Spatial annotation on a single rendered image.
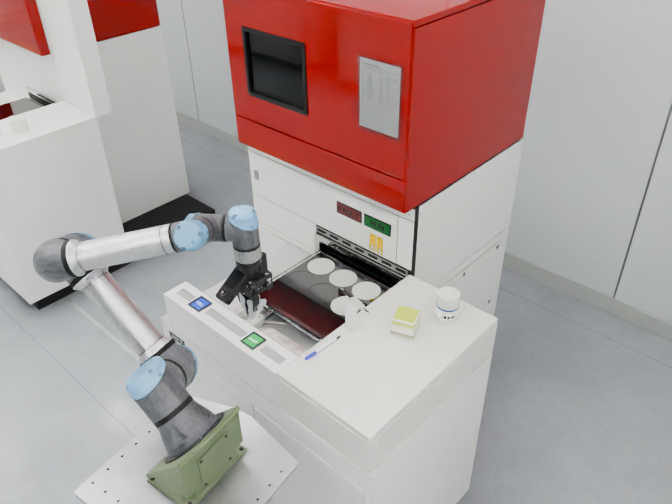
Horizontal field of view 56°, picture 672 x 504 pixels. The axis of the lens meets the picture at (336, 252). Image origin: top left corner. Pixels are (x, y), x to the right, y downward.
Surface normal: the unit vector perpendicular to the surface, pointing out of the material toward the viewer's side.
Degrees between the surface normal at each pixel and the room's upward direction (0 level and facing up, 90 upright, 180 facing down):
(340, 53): 90
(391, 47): 90
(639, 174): 90
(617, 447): 0
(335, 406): 0
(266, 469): 0
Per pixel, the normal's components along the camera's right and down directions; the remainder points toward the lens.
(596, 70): -0.68, 0.44
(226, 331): -0.02, -0.82
